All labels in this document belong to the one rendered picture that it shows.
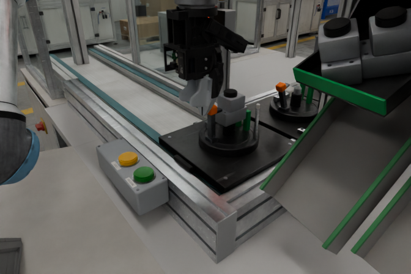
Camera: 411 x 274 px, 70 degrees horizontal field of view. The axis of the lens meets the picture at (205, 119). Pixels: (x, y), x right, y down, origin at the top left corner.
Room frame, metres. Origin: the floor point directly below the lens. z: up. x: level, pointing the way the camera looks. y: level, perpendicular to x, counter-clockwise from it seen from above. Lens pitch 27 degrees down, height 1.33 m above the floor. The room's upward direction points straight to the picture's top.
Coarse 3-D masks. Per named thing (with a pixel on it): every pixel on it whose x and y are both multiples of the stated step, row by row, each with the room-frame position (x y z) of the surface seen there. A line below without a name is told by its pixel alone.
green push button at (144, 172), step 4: (140, 168) 0.48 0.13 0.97; (144, 168) 0.48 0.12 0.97; (148, 168) 0.48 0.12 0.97; (136, 172) 0.46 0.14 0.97; (140, 172) 0.46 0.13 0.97; (144, 172) 0.46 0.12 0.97; (148, 172) 0.46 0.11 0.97; (152, 172) 0.47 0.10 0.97; (136, 176) 0.45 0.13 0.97; (140, 176) 0.45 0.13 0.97; (144, 176) 0.45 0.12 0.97; (148, 176) 0.45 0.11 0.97; (152, 176) 0.46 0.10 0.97; (136, 180) 0.45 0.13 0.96; (140, 180) 0.45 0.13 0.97; (144, 180) 0.45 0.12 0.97; (148, 180) 0.45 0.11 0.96
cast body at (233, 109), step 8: (224, 96) 0.58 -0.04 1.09; (232, 96) 0.58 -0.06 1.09; (240, 96) 0.58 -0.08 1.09; (224, 104) 0.57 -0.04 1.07; (232, 104) 0.57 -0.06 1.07; (240, 104) 0.58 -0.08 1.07; (224, 112) 0.57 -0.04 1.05; (232, 112) 0.57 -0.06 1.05; (240, 112) 0.58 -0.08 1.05; (216, 120) 0.58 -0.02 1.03; (224, 120) 0.56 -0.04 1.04; (232, 120) 0.57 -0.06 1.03; (240, 120) 0.58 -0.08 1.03
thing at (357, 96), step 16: (368, 0) 0.44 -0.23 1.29; (384, 0) 0.46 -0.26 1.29; (400, 0) 0.48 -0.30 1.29; (352, 16) 0.43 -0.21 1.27; (368, 16) 0.45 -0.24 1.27; (368, 32) 0.44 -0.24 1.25; (304, 64) 0.39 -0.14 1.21; (320, 64) 0.40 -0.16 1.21; (304, 80) 0.37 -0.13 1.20; (320, 80) 0.34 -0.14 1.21; (368, 80) 0.34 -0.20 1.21; (384, 80) 0.33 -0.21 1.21; (400, 80) 0.32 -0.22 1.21; (336, 96) 0.33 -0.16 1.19; (352, 96) 0.31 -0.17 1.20; (368, 96) 0.29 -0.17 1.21; (384, 96) 0.30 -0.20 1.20; (400, 96) 0.29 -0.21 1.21; (384, 112) 0.27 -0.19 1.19
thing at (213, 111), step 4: (212, 108) 0.55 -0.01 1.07; (216, 108) 0.55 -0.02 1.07; (220, 108) 0.57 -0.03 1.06; (212, 112) 0.55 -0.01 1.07; (216, 112) 0.55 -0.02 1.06; (208, 116) 0.55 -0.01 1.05; (212, 116) 0.55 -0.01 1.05; (208, 120) 0.56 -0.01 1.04; (212, 120) 0.55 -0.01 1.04; (208, 124) 0.56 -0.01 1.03; (212, 124) 0.55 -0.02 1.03; (208, 128) 0.56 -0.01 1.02; (212, 128) 0.55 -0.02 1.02; (208, 132) 0.56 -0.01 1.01; (212, 132) 0.55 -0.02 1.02; (212, 136) 0.55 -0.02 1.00
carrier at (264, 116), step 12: (300, 84) 0.79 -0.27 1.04; (276, 96) 0.78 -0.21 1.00; (288, 96) 0.80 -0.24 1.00; (300, 96) 0.74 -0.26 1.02; (312, 96) 0.76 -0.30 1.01; (252, 108) 0.77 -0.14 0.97; (264, 108) 0.77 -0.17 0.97; (276, 108) 0.73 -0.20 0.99; (288, 108) 0.71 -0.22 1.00; (300, 108) 0.73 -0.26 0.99; (312, 108) 0.73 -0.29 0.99; (252, 120) 0.71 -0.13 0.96; (264, 120) 0.69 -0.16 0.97; (276, 120) 0.69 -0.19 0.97; (288, 120) 0.69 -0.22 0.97; (300, 120) 0.68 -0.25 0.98; (312, 120) 0.69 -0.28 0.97; (276, 132) 0.65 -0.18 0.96; (288, 132) 0.63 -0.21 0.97
